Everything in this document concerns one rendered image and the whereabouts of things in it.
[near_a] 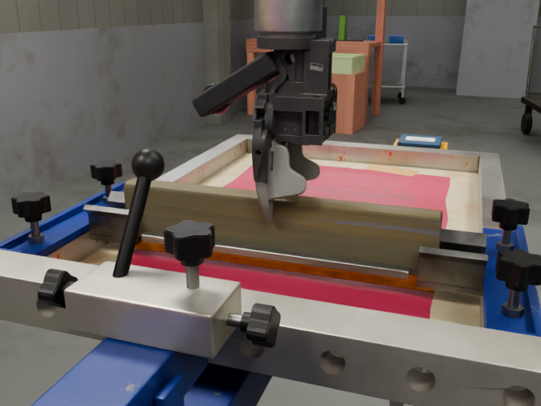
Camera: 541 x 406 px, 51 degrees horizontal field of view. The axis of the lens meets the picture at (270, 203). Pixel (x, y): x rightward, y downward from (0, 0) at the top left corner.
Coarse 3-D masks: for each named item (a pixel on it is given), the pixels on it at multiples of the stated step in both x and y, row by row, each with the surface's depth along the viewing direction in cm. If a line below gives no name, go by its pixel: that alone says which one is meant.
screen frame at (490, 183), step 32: (192, 160) 113; (224, 160) 121; (352, 160) 125; (384, 160) 123; (416, 160) 121; (448, 160) 119; (480, 160) 113; (480, 192) 96; (480, 224) 84; (64, 256) 74; (480, 320) 62
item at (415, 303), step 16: (352, 176) 115; (368, 176) 115; (384, 176) 115; (400, 176) 115; (416, 176) 115; (432, 176) 115; (432, 192) 105; (432, 208) 97; (272, 272) 74; (288, 272) 74; (272, 288) 70; (288, 288) 70; (304, 288) 70; (320, 288) 70; (336, 288) 70; (352, 288) 70; (368, 288) 70; (384, 288) 70; (400, 288) 70; (352, 304) 66; (368, 304) 66; (384, 304) 66; (400, 304) 66; (416, 304) 66
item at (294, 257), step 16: (144, 240) 76; (160, 240) 75; (256, 256) 71; (272, 256) 70; (288, 256) 69; (304, 256) 69; (320, 256) 69; (368, 272) 67; (384, 272) 66; (400, 272) 65
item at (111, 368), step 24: (96, 360) 41; (120, 360) 41; (144, 360) 41; (168, 360) 41; (192, 360) 45; (72, 384) 38; (96, 384) 38; (120, 384) 38; (144, 384) 39; (192, 384) 46
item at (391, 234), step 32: (128, 192) 76; (160, 192) 74; (192, 192) 73; (224, 192) 72; (160, 224) 76; (224, 224) 72; (256, 224) 71; (288, 224) 69; (320, 224) 68; (352, 224) 67; (384, 224) 66; (416, 224) 64; (352, 256) 68; (384, 256) 67; (416, 256) 65
